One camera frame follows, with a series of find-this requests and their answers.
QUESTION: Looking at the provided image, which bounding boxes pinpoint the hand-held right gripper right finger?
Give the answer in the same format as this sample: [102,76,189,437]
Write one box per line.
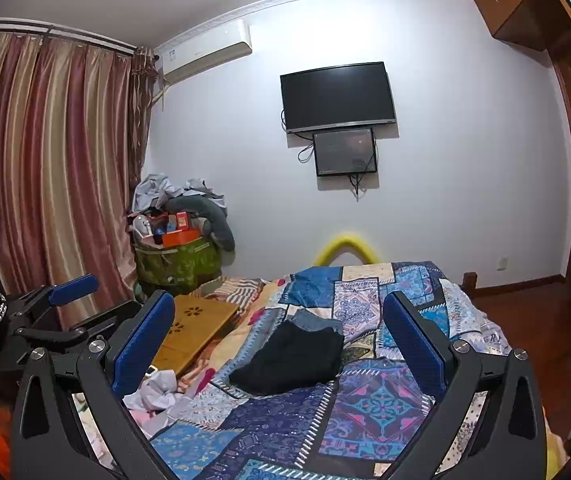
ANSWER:
[375,291,549,480]

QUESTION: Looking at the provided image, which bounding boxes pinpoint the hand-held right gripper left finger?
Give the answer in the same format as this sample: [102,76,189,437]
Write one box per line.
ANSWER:
[10,290,181,480]

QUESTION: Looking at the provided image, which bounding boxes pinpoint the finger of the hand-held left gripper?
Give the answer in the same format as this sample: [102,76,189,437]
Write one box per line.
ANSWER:
[18,300,142,349]
[5,274,99,322]

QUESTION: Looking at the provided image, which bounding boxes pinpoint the black pants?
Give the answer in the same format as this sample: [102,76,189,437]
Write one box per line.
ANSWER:
[228,320,345,396]

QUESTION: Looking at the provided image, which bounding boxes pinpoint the white crumpled cloth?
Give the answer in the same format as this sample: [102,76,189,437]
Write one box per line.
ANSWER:
[122,369,191,414]

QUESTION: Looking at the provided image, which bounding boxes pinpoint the wooden lap desk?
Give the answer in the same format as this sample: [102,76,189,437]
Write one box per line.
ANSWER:
[150,294,240,377]

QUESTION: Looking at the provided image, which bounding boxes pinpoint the blue patchwork quilt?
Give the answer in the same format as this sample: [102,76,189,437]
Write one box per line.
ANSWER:
[72,260,566,480]

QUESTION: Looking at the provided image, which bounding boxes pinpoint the green fabric storage bag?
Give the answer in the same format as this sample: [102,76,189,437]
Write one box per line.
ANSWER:
[134,240,222,302]

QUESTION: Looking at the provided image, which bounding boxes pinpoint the blue jeans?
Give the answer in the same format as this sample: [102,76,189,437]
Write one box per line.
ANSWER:
[288,308,346,337]

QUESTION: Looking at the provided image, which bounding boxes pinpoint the floral striped bed sheet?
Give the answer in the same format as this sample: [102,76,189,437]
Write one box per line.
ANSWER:
[178,276,293,396]

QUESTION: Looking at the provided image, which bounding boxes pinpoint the orange box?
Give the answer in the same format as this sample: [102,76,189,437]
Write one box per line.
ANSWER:
[154,227,201,248]

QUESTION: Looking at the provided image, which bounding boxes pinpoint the striped pink curtain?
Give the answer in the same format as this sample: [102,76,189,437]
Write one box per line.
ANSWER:
[0,30,158,331]

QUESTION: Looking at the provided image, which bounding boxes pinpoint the yellow foam tube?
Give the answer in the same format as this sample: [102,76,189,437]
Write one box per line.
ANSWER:
[314,232,380,267]

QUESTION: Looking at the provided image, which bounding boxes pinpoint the grey plush pillow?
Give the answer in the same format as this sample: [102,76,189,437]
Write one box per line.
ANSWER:
[165,195,236,252]

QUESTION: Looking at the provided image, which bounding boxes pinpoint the white air conditioner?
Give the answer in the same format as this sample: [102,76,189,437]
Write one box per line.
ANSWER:
[154,19,254,86]

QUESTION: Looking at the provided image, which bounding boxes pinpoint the brown wooden wardrobe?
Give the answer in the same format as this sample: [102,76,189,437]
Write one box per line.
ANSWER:
[473,0,571,391]

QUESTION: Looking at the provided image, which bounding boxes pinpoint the small black wall monitor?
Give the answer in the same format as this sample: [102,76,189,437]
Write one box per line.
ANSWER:
[313,127,379,177]

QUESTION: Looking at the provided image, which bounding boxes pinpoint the white curtain rail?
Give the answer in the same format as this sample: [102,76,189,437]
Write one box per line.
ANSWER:
[0,17,138,54]

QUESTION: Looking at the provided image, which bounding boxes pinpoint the black wall television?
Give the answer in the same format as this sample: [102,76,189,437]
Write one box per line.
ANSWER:
[280,61,399,135]

